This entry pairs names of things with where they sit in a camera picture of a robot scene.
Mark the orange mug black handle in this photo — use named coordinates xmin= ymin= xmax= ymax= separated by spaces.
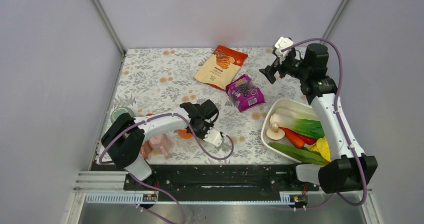
xmin=177 ymin=129 xmax=193 ymax=139

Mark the light pink mug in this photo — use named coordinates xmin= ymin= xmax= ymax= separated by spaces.
xmin=148 ymin=134 xmax=172 ymax=159

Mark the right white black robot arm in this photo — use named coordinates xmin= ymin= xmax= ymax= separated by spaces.
xmin=260 ymin=38 xmax=378 ymax=194

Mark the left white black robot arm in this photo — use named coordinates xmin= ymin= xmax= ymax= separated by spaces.
xmin=98 ymin=100 xmax=223 ymax=190

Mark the small salmon pink mug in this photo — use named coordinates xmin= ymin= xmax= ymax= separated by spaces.
xmin=140 ymin=141 xmax=153 ymax=160

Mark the green round mug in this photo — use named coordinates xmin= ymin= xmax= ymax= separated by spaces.
xmin=109 ymin=106 xmax=135 ymax=123

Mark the purple snack bag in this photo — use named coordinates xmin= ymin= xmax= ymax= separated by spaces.
xmin=225 ymin=74 xmax=265 ymax=112

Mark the white oval vegetable basin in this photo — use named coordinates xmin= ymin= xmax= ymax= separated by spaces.
xmin=260 ymin=98 xmax=319 ymax=163

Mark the orange cassava chips bag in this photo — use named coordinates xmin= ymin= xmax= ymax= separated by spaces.
xmin=194 ymin=45 xmax=248 ymax=90

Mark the toy bok choy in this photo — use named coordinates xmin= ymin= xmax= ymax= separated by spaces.
xmin=269 ymin=108 xmax=325 ymax=139

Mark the toy mushroom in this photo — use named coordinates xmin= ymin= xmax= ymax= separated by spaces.
xmin=266 ymin=123 xmax=285 ymax=140

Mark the floral table cloth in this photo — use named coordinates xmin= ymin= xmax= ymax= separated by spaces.
xmin=111 ymin=47 xmax=307 ymax=165

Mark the toy red chili pepper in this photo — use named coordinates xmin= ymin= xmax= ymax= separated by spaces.
xmin=297 ymin=133 xmax=317 ymax=145

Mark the toy carrot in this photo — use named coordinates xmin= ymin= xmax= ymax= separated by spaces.
xmin=280 ymin=127 xmax=305 ymax=148

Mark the toy yellow napa cabbage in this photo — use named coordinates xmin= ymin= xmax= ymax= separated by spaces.
xmin=308 ymin=137 xmax=331 ymax=162

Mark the toy cucumber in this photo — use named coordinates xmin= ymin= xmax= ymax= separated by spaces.
xmin=268 ymin=142 xmax=329 ymax=166

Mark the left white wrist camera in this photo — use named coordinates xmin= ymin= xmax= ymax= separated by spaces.
xmin=203 ymin=128 xmax=223 ymax=147

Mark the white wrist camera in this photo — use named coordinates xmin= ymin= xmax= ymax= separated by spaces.
xmin=273 ymin=36 xmax=294 ymax=63
xmin=203 ymin=128 xmax=223 ymax=147

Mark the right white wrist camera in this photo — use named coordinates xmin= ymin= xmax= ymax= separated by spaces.
xmin=273 ymin=36 xmax=294 ymax=63

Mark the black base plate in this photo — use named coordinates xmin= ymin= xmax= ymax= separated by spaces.
xmin=144 ymin=164 xmax=318 ymax=202

